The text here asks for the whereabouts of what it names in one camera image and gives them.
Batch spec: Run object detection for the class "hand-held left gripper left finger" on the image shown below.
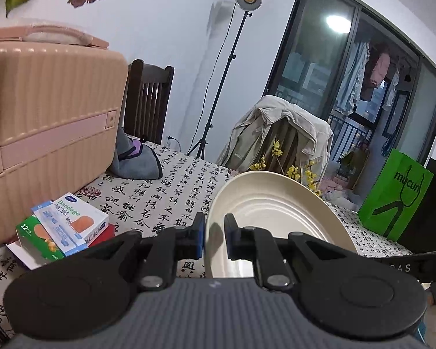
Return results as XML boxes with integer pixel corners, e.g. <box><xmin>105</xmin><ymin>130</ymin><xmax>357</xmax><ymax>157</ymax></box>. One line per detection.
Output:
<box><xmin>82</xmin><ymin>211</ymin><xmax>206</xmax><ymax>292</ymax></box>

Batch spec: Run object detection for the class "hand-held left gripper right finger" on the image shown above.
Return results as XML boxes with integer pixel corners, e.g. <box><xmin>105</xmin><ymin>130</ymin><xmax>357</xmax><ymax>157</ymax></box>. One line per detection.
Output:
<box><xmin>223</xmin><ymin>213</ymin><xmax>349</xmax><ymax>291</ymax></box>

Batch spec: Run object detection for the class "cream plate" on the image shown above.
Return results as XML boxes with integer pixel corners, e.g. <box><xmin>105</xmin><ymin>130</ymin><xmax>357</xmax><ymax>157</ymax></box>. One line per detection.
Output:
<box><xmin>205</xmin><ymin>172</ymin><xmax>357</xmax><ymax>280</ymax></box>

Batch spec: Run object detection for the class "green paper bag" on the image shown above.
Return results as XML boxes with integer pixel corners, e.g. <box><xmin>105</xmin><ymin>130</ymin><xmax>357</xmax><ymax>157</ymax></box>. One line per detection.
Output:
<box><xmin>358</xmin><ymin>148</ymin><xmax>435</xmax><ymax>242</ymax></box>

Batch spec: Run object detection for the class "yellow flower branch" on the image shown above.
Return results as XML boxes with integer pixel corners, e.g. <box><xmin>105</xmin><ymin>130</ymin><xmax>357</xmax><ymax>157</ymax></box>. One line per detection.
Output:
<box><xmin>249</xmin><ymin>140</ymin><xmax>324</xmax><ymax>199</ymax></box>

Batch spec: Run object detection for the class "grey purple pouch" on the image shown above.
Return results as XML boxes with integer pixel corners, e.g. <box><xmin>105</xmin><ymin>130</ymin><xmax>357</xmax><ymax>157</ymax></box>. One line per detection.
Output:
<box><xmin>109</xmin><ymin>127</ymin><xmax>163</xmax><ymax>179</ymax></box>

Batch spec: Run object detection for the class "red box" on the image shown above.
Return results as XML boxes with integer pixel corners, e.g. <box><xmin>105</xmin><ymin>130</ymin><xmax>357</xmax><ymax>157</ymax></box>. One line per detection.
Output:
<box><xmin>85</xmin><ymin>223</ymin><xmax>116</xmax><ymax>248</ymax></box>

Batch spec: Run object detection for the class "beige jacket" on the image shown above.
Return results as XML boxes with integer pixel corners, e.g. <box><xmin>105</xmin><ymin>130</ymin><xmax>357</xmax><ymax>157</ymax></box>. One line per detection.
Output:
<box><xmin>216</xmin><ymin>95</ymin><xmax>334</xmax><ymax>180</ymax></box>

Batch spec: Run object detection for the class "dark wooden chair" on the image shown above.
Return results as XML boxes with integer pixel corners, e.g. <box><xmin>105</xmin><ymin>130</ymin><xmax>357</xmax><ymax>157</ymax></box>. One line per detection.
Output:
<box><xmin>263</xmin><ymin>116</ymin><xmax>309</xmax><ymax>175</ymax></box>
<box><xmin>124</xmin><ymin>59</ymin><xmax>175</xmax><ymax>145</ymax></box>

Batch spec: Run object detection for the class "white blue bandage box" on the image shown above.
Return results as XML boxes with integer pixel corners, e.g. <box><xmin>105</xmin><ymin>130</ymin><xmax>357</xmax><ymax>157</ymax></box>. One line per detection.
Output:
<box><xmin>32</xmin><ymin>193</ymin><xmax>110</xmax><ymax>255</ymax></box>

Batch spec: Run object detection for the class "green box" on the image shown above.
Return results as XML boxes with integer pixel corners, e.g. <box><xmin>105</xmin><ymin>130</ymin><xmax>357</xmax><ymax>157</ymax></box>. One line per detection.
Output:
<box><xmin>15</xmin><ymin>215</ymin><xmax>68</xmax><ymax>262</ymax></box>

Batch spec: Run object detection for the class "white hanging garment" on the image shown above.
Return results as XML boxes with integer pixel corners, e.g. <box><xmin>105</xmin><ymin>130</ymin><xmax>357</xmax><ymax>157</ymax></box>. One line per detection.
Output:
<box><xmin>381</xmin><ymin>69</ymin><xmax>400</xmax><ymax>111</ymax></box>

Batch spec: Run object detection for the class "white paper sheet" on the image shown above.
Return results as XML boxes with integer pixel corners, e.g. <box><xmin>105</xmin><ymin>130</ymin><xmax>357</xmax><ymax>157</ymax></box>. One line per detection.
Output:
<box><xmin>5</xmin><ymin>242</ymin><xmax>51</xmax><ymax>270</ymax></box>

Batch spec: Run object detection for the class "light blue hanging shirt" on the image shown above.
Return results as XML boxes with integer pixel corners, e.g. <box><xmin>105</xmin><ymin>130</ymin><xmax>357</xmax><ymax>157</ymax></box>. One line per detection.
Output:
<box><xmin>335</xmin><ymin>40</ymin><xmax>370</xmax><ymax>115</ymax></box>

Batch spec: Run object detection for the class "pink hanging garment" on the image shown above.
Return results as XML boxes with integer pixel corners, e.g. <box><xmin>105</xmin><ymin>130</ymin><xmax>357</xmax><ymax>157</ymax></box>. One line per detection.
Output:
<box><xmin>360</xmin><ymin>49</ymin><xmax>393</xmax><ymax>102</ymax></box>

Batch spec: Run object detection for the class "pink suitcase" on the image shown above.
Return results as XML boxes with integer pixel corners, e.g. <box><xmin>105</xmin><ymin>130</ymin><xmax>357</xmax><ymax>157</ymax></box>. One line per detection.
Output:
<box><xmin>0</xmin><ymin>25</ymin><xmax>128</xmax><ymax>245</ymax></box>

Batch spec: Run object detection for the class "dark framed glass door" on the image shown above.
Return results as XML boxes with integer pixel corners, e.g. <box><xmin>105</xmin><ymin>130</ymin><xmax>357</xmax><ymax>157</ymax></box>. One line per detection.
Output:
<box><xmin>263</xmin><ymin>0</ymin><xmax>436</xmax><ymax>190</ymax></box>

